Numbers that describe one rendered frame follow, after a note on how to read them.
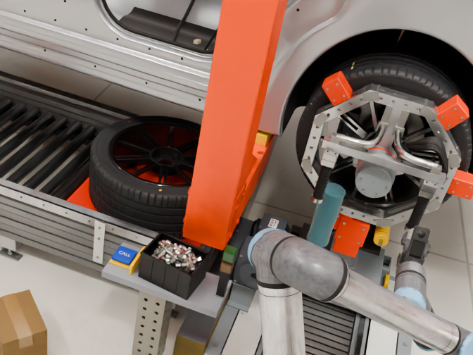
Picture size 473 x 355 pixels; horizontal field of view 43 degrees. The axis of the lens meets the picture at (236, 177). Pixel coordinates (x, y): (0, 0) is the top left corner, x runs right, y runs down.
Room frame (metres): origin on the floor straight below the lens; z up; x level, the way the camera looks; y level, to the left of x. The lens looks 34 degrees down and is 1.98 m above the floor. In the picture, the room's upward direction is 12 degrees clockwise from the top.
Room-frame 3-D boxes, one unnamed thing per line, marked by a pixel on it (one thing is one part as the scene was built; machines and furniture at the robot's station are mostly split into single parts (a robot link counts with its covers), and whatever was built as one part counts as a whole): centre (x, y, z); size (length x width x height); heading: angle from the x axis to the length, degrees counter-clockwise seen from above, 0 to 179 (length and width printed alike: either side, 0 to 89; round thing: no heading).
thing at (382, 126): (1.88, -0.39, 1.03); 0.19 x 0.18 x 0.11; 170
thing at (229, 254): (1.52, -0.03, 0.64); 0.04 x 0.04 x 0.04; 80
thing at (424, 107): (1.98, -0.50, 0.85); 0.54 x 0.07 x 0.54; 80
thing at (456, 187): (1.94, -0.82, 0.85); 0.09 x 0.08 x 0.07; 80
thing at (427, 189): (1.75, -0.64, 0.93); 0.09 x 0.05 x 0.05; 170
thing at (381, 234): (2.06, -0.64, 0.51); 0.29 x 0.06 x 0.06; 170
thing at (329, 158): (1.81, -0.30, 0.93); 0.09 x 0.05 x 0.05; 170
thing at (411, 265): (1.41, -0.58, 0.81); 0.10 x 0.05 x 0.09; 80
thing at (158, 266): (1.55, 0.15, 0.51); 0.20 x 0.14 x 0.13; 72
